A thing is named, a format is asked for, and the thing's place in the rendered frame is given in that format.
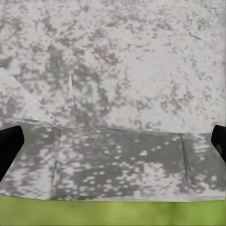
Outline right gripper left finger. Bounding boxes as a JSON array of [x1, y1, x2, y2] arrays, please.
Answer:
[[0, 125, 24, 182]]

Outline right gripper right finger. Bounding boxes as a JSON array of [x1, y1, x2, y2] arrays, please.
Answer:
[[211, 125, 226, 163]]

